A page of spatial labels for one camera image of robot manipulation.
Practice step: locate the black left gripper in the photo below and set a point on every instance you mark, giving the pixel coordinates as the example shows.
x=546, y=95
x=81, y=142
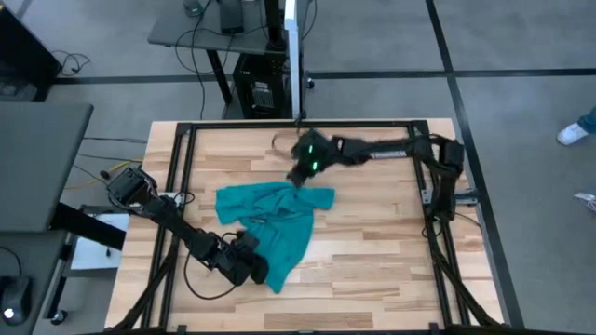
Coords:
x=235, y=267

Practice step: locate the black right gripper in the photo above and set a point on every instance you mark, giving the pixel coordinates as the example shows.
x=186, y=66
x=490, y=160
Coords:
x=312, y=153

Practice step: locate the teal towel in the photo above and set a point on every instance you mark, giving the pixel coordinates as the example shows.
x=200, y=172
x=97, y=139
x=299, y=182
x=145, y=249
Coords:
x=279, y=218

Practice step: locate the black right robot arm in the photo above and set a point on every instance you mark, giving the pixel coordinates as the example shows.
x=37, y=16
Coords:
x=396, y=151

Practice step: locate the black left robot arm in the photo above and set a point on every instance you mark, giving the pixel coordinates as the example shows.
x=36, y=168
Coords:
x=177, y=223

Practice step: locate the black caster wheel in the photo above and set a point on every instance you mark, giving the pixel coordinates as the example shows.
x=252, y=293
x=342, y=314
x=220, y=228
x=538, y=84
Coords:
x=59, y=317
x=309, y=84

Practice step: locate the black computer tower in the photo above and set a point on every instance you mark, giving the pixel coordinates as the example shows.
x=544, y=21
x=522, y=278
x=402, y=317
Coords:
x=247, y=84

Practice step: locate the black monitor pole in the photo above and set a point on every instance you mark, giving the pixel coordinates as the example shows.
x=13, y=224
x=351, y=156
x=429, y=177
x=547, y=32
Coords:
x=274, y=23

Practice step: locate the white panel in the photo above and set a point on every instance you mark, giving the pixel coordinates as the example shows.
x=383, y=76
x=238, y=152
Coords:
x=93, y=256

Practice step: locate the black power adapter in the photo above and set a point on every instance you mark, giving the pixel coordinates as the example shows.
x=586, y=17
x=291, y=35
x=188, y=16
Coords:
x=231, y=18

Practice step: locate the grey standing desk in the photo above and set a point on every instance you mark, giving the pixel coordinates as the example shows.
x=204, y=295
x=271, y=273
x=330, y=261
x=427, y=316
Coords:
x=167, y=32

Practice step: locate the grey computer mouse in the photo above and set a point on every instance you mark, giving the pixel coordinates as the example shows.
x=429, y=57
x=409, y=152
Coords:
x=192, y=7

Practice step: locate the black mouse with light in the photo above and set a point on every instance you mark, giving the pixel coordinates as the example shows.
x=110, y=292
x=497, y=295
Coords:
x=16, y=298

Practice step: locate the large grey desk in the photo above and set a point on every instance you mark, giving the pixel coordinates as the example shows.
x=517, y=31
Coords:
x=37, y=163

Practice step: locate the person's white shoe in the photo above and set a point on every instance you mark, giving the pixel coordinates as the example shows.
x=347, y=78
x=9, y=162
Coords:
x=572, y=134

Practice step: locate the person's leg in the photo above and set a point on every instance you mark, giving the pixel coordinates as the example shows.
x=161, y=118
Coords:
x=589, y=122

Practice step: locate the black cabinet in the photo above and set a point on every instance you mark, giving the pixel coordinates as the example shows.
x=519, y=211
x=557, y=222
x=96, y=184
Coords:
x=18, y=51

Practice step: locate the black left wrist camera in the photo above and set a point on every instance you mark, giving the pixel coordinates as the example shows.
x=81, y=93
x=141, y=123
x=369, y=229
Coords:
x=245, y=242

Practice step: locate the black aluminium table frame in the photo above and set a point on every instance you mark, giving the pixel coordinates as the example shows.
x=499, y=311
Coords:
x=233, y=124

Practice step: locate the white vertical post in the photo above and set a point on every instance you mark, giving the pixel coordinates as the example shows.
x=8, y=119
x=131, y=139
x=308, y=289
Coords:
x=293, y=70

